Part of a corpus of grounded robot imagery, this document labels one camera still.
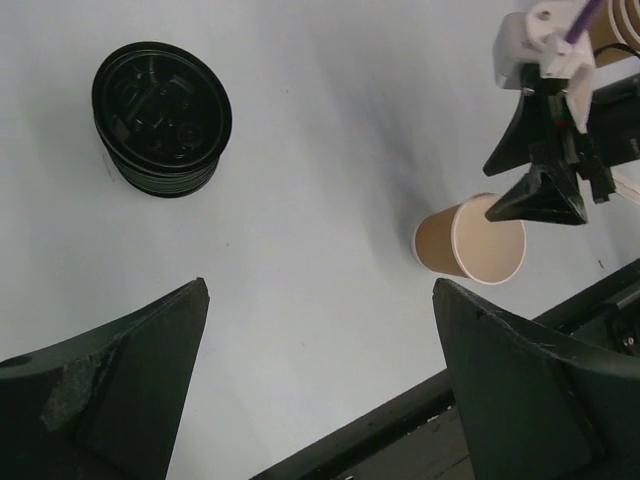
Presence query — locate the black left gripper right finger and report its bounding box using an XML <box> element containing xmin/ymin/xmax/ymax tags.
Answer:
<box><xmin>433</xmin><ymin>279</ymin><xmax>639</xmax><ymax>479</ymax></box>

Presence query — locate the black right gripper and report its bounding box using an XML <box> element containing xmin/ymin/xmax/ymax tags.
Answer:
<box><xmin>483</xmin><ymin>64</ymin><xmax>639</xmax><ymax>226</ymax></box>

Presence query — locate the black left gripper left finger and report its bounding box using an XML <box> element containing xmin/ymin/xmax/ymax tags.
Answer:
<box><xmin>1</xmin><ymin>278</ymin><xmax>209</xmax><ymax>479</ymax></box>

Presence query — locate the brown paper coffee cup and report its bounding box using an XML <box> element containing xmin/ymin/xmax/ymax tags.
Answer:
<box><xmin>411</xmin><ymin>193</ymin><xmax>527</xmax><ymax>286</ymax></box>

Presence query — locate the stack of brown paper cups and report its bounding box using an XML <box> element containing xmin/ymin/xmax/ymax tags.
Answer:
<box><xmin>588</xmin><ymin>0</ymin><xmax>639</xmax><ymax>68</ymax></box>

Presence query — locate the stack of black cup lids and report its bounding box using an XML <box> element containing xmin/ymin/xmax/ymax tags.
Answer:
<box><xmin>91</xmin><ymin>41</ymin><xmax>232</xmax><ymax>198</ymax></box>

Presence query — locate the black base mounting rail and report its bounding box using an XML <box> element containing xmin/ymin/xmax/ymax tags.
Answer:
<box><xmin>263</xmin><ymin>263</ymin><xmax>639</xmax><ymax>479</ymax></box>

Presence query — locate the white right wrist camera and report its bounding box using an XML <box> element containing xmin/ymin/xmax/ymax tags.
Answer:
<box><xmin>493</xmin><ymin>1</ymin><xmax>602</xmax><ymax>134</ymax></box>

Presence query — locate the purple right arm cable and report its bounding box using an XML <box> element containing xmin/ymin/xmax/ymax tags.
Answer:
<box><xmin>564</xmin><ymin>0</ymin><xmax>604</xmax><ymax>46</ymax></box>

